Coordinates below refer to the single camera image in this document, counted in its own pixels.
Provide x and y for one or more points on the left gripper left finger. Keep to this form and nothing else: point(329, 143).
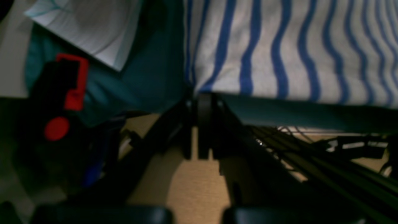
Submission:
point(173, 128)

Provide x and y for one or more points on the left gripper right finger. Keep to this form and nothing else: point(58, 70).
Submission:
point(252, 175)

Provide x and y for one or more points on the blue white striped T-shirt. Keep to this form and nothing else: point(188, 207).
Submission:
point(340, 52)

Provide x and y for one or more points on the teal table cloth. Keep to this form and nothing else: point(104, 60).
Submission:
point(152, 80)

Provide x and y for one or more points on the blue black bar clamp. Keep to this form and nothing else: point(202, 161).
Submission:
point(103, 150)

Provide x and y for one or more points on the black orange clamp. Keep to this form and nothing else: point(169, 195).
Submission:
point(51, 138)

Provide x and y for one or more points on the white printed paper sheet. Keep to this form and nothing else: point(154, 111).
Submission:
point(104, 29)

